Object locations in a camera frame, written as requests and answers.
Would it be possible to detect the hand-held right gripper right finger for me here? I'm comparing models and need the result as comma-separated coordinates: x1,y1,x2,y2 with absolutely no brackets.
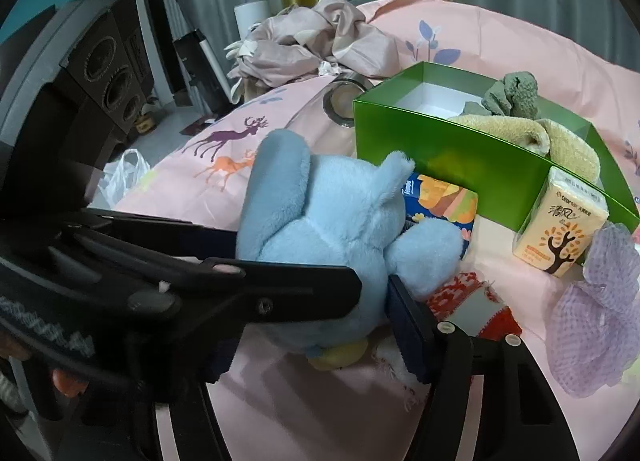
387,273,581,461

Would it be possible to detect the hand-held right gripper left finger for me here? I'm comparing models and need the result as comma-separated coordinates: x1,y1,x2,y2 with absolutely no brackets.
75,323,243,461

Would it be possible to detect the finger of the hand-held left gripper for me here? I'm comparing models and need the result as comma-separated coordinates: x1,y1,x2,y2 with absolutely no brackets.
65,236,363,331
75,208,241,263

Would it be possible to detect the light blue plush toy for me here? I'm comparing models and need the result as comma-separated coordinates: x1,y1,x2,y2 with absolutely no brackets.
235,128,466,372

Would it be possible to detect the red white patterned sock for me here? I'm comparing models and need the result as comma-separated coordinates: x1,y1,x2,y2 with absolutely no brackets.
377,271,523,384

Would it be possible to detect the blue orange tissue pack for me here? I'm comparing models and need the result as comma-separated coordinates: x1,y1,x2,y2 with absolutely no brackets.
402,173,480,262

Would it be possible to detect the green cardboard box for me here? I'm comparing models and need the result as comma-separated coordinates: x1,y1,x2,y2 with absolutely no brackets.
352,61,640,242

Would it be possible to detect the cream tree print tissue pack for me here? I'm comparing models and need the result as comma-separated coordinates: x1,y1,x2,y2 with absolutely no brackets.
512,166,611,279

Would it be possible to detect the lilac fluffy cloth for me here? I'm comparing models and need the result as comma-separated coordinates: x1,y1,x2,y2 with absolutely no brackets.
547,221,640,399

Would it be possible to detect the cream knitted cloth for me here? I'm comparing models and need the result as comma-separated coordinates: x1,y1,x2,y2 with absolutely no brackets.
447,113,603,186

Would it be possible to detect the grey-green knitted cloth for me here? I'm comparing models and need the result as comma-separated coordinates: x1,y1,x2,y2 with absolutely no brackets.
462,72,541,119

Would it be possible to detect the person's left hand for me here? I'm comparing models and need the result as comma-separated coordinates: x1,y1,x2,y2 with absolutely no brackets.
50,368,90,394

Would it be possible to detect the white plastic bag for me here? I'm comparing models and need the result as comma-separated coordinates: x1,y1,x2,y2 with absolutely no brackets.
97,148,151,206

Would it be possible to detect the pink deer print tablecloth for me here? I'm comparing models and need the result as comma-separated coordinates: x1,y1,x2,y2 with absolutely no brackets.
117,0,640,461

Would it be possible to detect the black upright vacuum cleaner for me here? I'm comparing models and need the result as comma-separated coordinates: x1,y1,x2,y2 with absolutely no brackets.
145,0,238,116

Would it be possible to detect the clear glass bottle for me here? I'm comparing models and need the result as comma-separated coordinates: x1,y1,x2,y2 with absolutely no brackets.
322,73,373,129

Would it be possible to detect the white cylinder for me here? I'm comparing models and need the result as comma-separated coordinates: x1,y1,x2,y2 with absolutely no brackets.
234,0,272,39

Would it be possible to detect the crumpled beige fabric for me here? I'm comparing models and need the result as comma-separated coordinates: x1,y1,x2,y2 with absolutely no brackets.
225,0,401,89

